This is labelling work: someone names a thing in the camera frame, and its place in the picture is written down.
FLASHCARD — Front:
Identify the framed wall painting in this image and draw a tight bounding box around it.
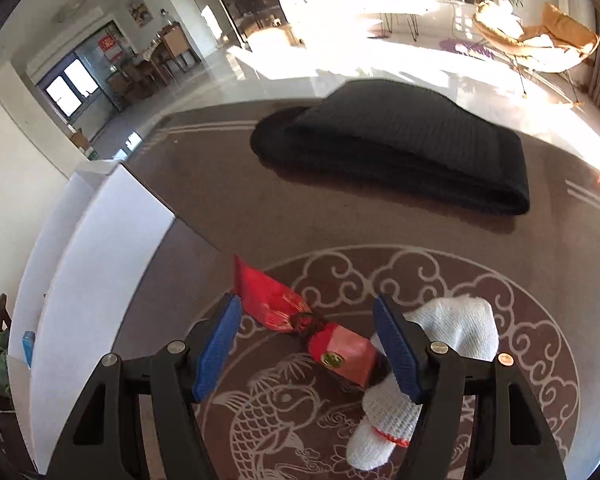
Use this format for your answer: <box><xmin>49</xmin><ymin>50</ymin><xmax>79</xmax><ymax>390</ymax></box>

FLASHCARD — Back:
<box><xmin>126</xmin><ymin>0</ymin><xmax>153</xmax><ymax>28</ymax></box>

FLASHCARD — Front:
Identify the white knit work glove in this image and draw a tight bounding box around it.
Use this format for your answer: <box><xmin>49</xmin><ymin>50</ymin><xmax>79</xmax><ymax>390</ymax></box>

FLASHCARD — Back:
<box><xmin>346</xmin><ymin>296</ymin><xmax>501</xmax><ymax>472</ymax></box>

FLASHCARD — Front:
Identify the folded black cloth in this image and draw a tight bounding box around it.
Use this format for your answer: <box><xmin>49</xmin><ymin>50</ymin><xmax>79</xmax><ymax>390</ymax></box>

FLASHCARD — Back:
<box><xmin>250</xmin><ymin>79</ymin><xmax>531</xmax><ymax>217</ymax></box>

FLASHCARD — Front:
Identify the brown cardboard box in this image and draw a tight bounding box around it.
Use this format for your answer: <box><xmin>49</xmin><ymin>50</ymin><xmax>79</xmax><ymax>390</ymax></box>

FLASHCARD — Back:
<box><xmin>244</xmin><ymin>24</ymin><xmax>300</xmax><ymax>52</ymax></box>

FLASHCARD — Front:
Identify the white storage container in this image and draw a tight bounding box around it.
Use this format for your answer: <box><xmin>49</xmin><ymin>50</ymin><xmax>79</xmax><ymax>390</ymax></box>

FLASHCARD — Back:
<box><xmin>7</xmin><ymin>160</ymin><xmax>176</xmax><ymax>476</ymax></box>

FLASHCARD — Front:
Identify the round ceiling light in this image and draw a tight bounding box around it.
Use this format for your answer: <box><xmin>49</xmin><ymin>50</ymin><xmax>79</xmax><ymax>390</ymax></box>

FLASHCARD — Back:
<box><xmin>55</xmin><ymin>0</ymin><xmax>88</xmax><ymax>23</ymax></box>

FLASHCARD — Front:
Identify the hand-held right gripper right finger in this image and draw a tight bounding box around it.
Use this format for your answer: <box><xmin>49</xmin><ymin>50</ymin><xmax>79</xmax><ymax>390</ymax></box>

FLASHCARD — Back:
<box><xmin>372</xmin><ymin>294</ymin><xmax>567</xmax><ymax>480</ymax></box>

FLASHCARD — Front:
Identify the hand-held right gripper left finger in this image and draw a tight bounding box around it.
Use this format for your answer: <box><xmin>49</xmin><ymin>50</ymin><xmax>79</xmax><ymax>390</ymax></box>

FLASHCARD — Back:
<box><xmin>45</xmin><ymin>292</ymin><xmax>243</xmax><ymax>480</ymax></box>

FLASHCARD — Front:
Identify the orange lounge chair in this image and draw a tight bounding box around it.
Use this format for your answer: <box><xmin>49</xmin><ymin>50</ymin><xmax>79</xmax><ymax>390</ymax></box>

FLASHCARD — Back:
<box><xmin>472</xmin><ymin>0</ymin><xmax>600</xmax><ymax>106</ymax></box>

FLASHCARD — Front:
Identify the purple floor mat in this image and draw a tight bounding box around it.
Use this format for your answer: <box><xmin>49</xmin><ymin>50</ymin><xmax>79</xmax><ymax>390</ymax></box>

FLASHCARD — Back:
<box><xmin>440</xmin><ymin>37</ymin><xmax>496</xmax><ymax>61</ymax></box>

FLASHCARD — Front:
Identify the white television stand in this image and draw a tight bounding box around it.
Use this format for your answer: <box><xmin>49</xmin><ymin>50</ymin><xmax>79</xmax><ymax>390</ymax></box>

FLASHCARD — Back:
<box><xmin>365</xmin><ymin>0</ymin><xmax>461</xmax><ymax>41</ymax></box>

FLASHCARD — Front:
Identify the wooden dining chair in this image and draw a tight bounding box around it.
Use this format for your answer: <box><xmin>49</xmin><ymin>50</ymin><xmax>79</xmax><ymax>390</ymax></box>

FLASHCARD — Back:
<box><xmin>161</xmin><ymin>24</ymin><xmax>201</xmax><ymax>68</ymax></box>

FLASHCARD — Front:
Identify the dining table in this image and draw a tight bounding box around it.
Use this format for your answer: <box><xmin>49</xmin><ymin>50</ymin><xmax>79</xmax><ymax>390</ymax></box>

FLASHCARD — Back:
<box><xmin>130</xmin><ymin>50</ymin><xmax>171</xmax><ymax>86</ymax></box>

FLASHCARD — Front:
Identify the red door poster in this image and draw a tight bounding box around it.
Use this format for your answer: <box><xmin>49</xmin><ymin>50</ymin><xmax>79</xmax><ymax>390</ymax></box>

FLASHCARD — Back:
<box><xmin>99</xmin><ymin>35</ymin><xmax>123</xmax><ymax>63</ymax></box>

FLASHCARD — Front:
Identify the dark framed window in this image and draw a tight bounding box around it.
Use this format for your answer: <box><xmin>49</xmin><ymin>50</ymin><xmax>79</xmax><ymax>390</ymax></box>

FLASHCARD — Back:
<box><xmin>45</xmin><ymin>57</ymin><xmax>101</xmax><ymax>118</ymax></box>

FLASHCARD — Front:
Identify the red foil gift packet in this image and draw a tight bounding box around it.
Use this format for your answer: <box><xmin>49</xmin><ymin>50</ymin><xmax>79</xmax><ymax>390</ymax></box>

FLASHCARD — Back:
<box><xmin>232</xmin><ymin>255</ymin><xmax>381</xmax><ymax>388</ymax></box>

